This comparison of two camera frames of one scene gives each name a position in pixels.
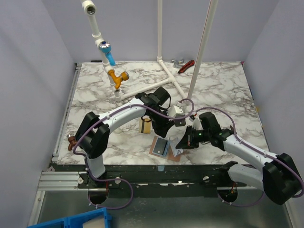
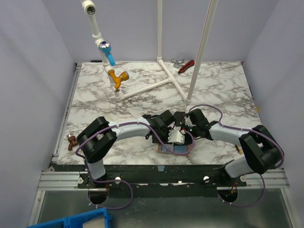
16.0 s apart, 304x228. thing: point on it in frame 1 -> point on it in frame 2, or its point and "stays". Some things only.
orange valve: (124, 76) stays
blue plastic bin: (97, 218) stays
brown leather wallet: (170, 155) -> (177, 148)
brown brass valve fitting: (72, 139) stays
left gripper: (163, 128) -> (166, 140)
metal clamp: (181, 62) stays
